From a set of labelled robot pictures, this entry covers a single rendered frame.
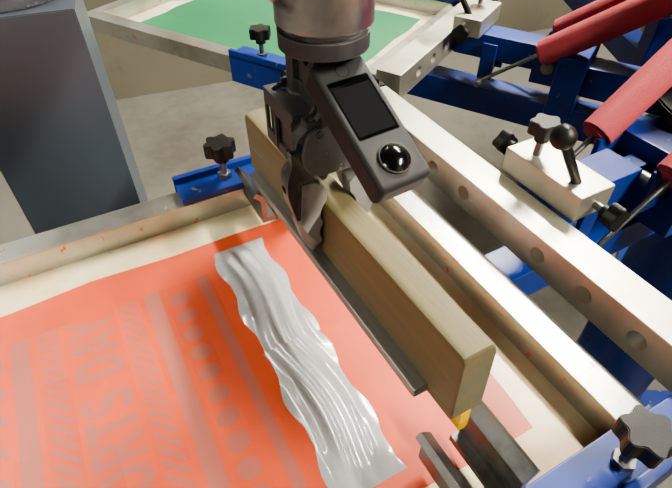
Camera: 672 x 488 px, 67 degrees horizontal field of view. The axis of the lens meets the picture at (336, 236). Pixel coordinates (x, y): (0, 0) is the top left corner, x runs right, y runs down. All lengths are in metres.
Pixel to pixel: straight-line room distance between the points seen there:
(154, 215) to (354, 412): 0.38
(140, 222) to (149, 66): 2.56
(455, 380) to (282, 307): 0.30
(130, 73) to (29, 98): 2.41
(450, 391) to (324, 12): 0.28
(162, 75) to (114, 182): 2.37
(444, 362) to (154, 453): 0.31
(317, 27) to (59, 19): 0.51
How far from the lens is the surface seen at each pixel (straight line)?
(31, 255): 0.74
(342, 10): 0.37
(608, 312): 0.61
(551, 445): 0.57
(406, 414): 0.55
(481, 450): 0.50
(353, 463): 0.52
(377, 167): 0.36
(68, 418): 0.61
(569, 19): 1.17
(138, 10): 1.56
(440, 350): 0.37
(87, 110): 0.88
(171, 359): 0.61
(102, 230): 0.73
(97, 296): 0.70
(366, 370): 0.57
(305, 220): 0.47
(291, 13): 0.38
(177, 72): 3.28
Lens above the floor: 1.44
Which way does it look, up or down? 43 degrees down
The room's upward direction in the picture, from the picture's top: straight up
